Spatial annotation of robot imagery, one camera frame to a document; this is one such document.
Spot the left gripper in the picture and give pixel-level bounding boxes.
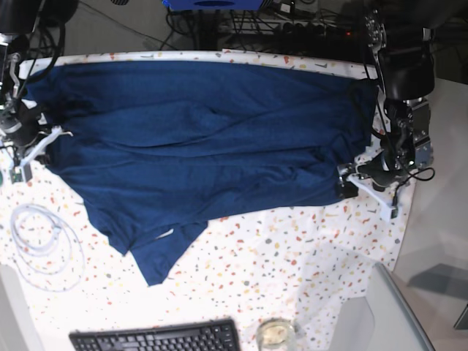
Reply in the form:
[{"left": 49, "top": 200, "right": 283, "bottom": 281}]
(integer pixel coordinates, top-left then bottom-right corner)
[{"left": 337, "top": 163, "right": 399, "bottom": 220}]

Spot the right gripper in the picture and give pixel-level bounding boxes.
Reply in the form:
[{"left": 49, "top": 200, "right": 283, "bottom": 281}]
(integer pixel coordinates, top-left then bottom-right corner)
[{"left": 9, "top": 124, "right": 73, "bottom": 184}]

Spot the dark blue t-shirt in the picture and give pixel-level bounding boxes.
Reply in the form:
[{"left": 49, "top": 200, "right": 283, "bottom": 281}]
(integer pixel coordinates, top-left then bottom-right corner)
[{"left": 28, "top": 61, "right": 377, "bottom": 285}]

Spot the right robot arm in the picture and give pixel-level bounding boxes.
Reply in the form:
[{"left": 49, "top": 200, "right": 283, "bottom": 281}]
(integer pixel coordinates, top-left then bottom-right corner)
[{"left": 1, "top": 1, "right": 78, "bottom": 184}]

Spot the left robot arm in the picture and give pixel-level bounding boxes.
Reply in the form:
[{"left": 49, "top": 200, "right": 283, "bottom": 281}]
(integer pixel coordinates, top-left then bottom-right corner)
[{"left": 337, "top": 1, "right": 467, "bottom": 222}]

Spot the terrazzo patterned tablecloth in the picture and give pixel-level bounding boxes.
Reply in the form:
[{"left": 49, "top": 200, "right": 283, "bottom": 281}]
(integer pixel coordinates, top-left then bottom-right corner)
[{"left": 1, "top": 50, "right": 415, "bottom": 349}]

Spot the black power strip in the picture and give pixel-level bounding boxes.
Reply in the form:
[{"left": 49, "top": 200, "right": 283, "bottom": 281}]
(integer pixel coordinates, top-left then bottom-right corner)
[{"left": 218, "top": 18, "right": 352, "bottom": 37}]

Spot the glass jar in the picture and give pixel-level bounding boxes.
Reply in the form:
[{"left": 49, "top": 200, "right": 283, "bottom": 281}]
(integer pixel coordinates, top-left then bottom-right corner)
[{"left": 256, "top": 318, "right": 297, "bottom": 351}]

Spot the black keyboard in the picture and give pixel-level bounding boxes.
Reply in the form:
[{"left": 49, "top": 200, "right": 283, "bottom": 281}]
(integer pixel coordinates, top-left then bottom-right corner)
[{"left": 69, "top": 319, "right": 241, "bottom": 351}]

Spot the blue box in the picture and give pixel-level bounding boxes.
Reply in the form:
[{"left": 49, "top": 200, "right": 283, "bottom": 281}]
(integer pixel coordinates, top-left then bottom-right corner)
[{"left": 162, "top": 0, "right": 273, "bottom": 11}]

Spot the coiled white cable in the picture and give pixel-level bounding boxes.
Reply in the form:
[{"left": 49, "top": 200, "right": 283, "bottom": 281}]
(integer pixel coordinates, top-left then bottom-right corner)
[{"left": 10, "top": 203, "right": 87, "bottom": 293}]

